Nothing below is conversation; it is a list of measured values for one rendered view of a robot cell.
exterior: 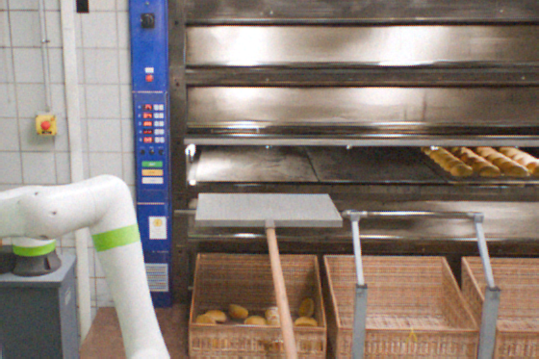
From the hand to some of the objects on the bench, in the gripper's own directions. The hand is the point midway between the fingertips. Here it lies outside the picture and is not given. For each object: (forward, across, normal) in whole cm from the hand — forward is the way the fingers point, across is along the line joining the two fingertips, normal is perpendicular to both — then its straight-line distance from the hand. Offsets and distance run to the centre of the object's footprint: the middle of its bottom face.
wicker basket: (-1, +62, -124) cm, 139 cm away
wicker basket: (+58, +60, -123) cm, 149 cm away
